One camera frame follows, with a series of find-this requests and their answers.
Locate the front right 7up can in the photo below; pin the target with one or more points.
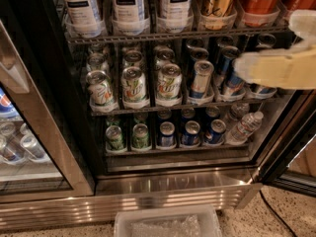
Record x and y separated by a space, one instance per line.
169 82

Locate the top wire shelf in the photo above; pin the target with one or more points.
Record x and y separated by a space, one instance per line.
184 35

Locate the open right fridge door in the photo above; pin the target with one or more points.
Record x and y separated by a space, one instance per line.
291 163

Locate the bottom right pepsi can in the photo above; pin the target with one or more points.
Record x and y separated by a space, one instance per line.
214 132

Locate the middle white tea bottle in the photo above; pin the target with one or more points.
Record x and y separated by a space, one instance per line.
130 15

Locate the clear plastic bin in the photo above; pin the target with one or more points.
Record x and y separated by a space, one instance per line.
181 221

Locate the front left 7up can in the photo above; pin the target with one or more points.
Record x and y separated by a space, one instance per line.
101 92

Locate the front left red bull can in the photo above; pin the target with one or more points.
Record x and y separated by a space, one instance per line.
200 82

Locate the bottom left pepsi can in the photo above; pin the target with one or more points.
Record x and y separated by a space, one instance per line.
166 136

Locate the bottom middle pepsi can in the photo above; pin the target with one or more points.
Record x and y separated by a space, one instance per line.
190 134

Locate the front middle red bull can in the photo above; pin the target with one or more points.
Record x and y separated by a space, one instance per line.
232 85

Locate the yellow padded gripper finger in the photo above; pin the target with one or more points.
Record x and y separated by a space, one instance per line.
303 23
293 68

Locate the bottom left green can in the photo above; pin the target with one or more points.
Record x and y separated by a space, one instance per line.
115 139

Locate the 7up can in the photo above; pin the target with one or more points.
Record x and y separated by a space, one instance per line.
134 89
101 92
169 82

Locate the front clear water bottle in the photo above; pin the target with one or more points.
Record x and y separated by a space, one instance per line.
244 128

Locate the left white tea bottle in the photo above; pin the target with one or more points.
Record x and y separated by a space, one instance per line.
85 17

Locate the middle wire shelf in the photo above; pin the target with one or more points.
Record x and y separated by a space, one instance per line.
275 98

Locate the pepsi can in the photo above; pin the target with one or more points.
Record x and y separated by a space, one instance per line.
190 134
214 132
166 136

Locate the wire shelf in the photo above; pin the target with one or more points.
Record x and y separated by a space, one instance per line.
275 98
184 35

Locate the white tea bottle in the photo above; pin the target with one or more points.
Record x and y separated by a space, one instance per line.
85 17
130 15
175 13

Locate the right white tea bottle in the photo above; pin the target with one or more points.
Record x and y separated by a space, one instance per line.
175 13

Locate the front right red bull can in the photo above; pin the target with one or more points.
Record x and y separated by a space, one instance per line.
262 92

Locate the left fridge glass door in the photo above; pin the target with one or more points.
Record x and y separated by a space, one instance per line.
36 160

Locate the second row red bull can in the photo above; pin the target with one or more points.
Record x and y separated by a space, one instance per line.
223 67

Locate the gold slim can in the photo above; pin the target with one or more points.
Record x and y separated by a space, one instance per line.
214 10

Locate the front middle 7up can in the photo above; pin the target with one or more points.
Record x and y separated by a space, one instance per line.
134 89

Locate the green can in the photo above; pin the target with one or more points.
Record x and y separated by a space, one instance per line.
140 137
115 139

